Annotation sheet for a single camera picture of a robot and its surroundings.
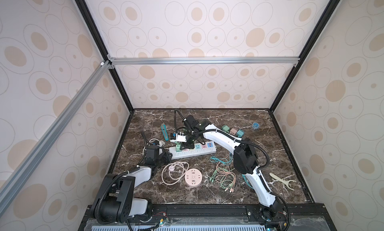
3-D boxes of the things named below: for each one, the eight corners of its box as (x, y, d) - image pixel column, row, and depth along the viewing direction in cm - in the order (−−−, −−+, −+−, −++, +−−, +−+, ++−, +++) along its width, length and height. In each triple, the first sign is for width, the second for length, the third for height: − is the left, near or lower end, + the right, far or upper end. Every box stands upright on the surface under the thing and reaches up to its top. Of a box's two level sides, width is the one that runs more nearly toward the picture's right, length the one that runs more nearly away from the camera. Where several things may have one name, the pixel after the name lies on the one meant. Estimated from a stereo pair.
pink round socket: (184, 187, 84) (184, 185, 82) (185, 170, 90) (185, 168, 88) (202, 187, 84) (202, 185, 82) (201, 170, 90) (202, 168, 88)
